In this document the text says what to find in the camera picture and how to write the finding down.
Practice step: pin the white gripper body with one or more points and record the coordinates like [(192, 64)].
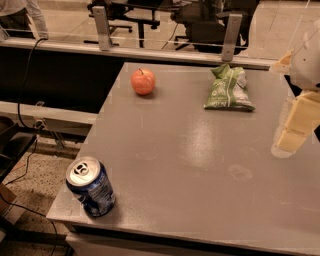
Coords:
[(309, 68)]

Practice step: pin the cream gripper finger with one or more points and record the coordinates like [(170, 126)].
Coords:
[(299, 120), (282, 65)]

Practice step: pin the red apple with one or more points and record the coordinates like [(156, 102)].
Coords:
[(143, 81)]

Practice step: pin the green jalapeno chip bag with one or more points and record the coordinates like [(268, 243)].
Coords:
[(229, 90)]

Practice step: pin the blue soda can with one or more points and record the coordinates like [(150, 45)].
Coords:
[(87, 179)]

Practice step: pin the person in grey shirt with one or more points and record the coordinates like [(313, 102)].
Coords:
[(15, 18)]

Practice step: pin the black bin at left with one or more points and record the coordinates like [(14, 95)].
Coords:
[(13, 144)]

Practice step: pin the right metal bracket post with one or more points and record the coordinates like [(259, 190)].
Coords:
[(231, 35)]

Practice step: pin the metal bracket post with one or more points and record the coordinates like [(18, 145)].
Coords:
[(231, 35), (102, 27)]

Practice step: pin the left metal bracket post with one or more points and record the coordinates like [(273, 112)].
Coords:
[(102, 27)]

